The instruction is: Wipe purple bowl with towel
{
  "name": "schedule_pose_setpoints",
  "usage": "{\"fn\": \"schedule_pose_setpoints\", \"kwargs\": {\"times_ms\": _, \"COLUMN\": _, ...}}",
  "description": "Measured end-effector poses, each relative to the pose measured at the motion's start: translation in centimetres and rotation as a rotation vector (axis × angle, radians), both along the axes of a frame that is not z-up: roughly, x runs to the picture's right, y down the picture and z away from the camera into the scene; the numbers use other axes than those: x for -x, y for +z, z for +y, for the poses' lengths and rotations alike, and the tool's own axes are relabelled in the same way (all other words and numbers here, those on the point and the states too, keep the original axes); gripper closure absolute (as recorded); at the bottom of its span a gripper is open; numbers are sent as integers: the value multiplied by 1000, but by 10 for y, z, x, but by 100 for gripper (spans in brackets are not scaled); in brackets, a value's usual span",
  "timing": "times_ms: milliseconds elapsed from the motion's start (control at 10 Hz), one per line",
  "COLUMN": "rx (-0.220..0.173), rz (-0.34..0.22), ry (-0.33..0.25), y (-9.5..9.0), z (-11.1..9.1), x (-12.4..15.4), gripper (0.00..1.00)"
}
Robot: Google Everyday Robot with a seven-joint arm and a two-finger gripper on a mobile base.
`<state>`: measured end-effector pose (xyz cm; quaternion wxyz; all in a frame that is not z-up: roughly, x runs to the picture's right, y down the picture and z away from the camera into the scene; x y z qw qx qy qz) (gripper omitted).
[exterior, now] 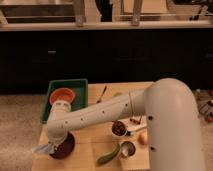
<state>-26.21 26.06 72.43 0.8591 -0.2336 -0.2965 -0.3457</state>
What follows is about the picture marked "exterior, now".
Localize green cucumber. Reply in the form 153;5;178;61
96;145;120;166

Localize white-handled utensil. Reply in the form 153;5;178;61
126;126;147;136

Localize orange bowl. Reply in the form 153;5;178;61
49;88;76;104

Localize dark purple bowl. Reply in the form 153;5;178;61
51;133;75;159

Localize silver metal cup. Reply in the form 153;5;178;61
121;141;136;158

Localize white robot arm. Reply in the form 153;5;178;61
46;78;206;171

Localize white cup with dark contents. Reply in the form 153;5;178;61
111;121;127;137

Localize green plastic tray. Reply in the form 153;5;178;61
40;79;88;124

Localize small brown utensil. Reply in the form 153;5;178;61
130;117;142;124

